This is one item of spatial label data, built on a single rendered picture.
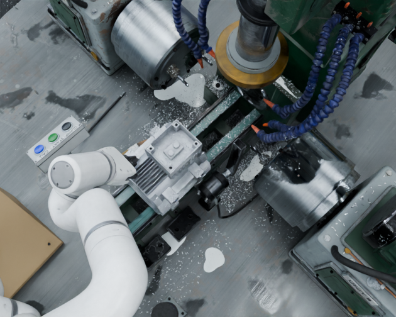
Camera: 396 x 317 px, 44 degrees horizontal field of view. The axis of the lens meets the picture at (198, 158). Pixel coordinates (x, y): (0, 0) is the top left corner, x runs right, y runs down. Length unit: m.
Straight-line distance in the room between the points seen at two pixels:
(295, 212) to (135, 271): 0.64
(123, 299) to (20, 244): 0.80
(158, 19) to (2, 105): 0.67
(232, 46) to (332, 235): 0.54
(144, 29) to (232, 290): 0.84
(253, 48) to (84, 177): 0.47
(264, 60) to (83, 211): 0.55
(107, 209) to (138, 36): 0.66
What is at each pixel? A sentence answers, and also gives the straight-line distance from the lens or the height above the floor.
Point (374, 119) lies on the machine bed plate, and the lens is 1.85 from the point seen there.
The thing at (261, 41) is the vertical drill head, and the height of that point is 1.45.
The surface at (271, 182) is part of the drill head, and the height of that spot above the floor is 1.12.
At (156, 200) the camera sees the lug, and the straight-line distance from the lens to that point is 1.35.
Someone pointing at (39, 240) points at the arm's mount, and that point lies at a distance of 1.60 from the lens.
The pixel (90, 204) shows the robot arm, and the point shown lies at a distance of 0.98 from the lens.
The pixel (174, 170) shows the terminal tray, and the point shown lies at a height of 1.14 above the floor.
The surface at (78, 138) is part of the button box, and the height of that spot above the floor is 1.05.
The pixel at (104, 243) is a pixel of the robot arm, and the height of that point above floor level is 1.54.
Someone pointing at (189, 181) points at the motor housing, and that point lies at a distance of 1.39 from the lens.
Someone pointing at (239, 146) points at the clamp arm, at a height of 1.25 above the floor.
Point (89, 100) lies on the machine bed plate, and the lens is 1.78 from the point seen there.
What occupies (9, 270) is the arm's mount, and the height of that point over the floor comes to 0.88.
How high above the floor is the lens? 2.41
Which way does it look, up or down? 73 degrees down
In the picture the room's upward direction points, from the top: 6 degrees clockwise
